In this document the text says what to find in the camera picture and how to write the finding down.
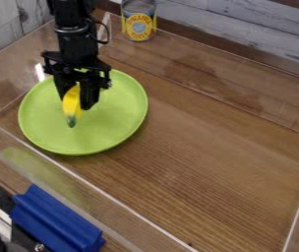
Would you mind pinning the yellow labelled tin can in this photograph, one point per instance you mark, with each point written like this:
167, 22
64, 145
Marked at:
139, 19

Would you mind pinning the clear acrylic enclosure wall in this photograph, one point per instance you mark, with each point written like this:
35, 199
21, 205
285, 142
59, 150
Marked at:
127, 231

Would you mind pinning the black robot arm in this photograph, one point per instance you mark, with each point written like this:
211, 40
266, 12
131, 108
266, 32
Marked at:
73, 14

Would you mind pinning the blue plastic clamp block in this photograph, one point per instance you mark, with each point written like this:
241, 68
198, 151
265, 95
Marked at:
53, 224

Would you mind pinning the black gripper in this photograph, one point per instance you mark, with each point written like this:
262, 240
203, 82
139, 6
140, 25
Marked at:
75, 64

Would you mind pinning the yellow toy banana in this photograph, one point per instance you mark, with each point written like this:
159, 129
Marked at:
72, 106

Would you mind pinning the green plastic plate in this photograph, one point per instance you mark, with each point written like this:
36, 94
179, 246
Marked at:
103, 127

